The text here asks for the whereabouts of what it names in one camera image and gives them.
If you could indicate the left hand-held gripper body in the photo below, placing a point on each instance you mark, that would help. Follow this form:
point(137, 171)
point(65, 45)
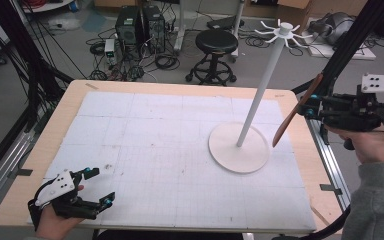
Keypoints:
point(58, 186)

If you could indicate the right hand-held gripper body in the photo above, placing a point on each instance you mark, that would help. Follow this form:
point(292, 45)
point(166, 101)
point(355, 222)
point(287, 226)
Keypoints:
point(350, 113)

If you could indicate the wooden spatula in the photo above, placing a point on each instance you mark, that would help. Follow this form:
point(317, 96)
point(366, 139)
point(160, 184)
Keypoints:
point(288, 121)

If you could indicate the white hook rack stand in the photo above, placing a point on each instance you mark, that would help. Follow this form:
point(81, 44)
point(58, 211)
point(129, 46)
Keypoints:
point(233, 156)

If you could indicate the person's left hand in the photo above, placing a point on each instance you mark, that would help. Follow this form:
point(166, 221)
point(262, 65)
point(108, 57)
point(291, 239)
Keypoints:
point(51, 225)

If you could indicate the person's right hand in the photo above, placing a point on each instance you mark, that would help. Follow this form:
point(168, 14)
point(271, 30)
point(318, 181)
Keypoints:
point(371, 146)

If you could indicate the black tape strip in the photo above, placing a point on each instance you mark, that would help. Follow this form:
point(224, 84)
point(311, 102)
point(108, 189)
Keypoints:
point(330, 189)
point(21, 172)

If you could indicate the white flat board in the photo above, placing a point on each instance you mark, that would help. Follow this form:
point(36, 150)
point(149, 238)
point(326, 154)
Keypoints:
point(363, 53)

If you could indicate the grey bag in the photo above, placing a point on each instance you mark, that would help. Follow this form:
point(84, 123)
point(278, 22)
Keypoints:
point(335, 26)

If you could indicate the white grid mat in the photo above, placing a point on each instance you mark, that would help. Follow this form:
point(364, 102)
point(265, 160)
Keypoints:
point(153, 133)

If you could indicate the brown cardboard box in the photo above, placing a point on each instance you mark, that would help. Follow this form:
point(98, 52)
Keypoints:
point(293, 11)

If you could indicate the thin wooden stick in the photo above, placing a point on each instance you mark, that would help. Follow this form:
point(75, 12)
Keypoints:
point(320, 215)

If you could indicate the white stand leg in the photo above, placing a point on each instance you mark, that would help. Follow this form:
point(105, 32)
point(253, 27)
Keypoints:
point(180, 26)
point(237, 20)

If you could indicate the black round stool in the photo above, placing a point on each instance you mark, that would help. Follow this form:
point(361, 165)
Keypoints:
point(216, 40)

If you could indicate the small silver power box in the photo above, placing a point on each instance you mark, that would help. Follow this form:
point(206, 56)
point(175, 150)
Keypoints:
point(109, 48)

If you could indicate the black computer tower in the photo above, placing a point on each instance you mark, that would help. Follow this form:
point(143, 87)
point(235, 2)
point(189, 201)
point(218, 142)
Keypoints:
point(128, 30)
point(154, 28)

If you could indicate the aluminium rail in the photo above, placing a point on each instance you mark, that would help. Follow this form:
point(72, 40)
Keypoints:
point(3, 166)
point(333, 173)

